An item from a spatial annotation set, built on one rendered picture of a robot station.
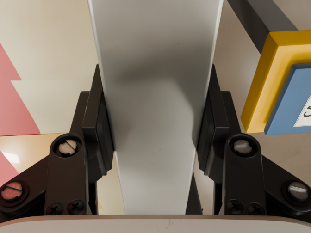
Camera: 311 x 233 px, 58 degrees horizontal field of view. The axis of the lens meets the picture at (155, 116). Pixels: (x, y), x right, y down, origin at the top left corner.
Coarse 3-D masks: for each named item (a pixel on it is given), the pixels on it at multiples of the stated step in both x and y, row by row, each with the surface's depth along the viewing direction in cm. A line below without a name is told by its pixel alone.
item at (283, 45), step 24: (240, 0) 45; (264, 0) 43; (264, 24) 38; (288, 24) 38; (264, 48) 29; (288, 48) 26; (264, 72) 29; (288, 72) 29; (264, 96) 31; (264, 120) 34
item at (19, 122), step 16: (0, 80) 14; (0, 96) 15; (16, 96) 15; (0, 112) 16; (16, 112) 16; (0, 128) 17; (16, 128) 17; (32, 128) 17; (0, 160) 19; (0, 176) 21
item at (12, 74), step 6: (0, 48) 13; (0, 54) 13; (6, 54) 13; (0, 60) 13; (6, 60) 13; (0, 66) 13; (6, 66) 13; (12, 66) 13; (0, 72) 14; (6, 72) 14; (12, 72) 14; (0, 78) 14; (6, 78) 14; (12, 78) 14; (18, 78) 14
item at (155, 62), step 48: (96, 0) 8; (144, 0) 8; (192, 0) 8; (96, 48) 9; (144, 48) 9; (192, 48) 9; (144, 96) 10; (192, 96) 10; (144, 144) 12; (192, 144) 12; (144, 192) 15
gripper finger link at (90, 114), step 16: (96, 64) 12; (96, 80) 12; (80, 96) 12; (96, 96) 11; (80, 112) 11; (96, 112) 10; (80, 128) 11; (96, 128) 10; (96, 144) 10; (112, 144) 12; (48, 160) 10; (96, 160) 10; (16, 176) 9; (32, 176) 9; (96, 176) 11; (0, 192) 9; (16, 192) 9; (32, 192) 9; (0, 208) 9; (16, 208) 9
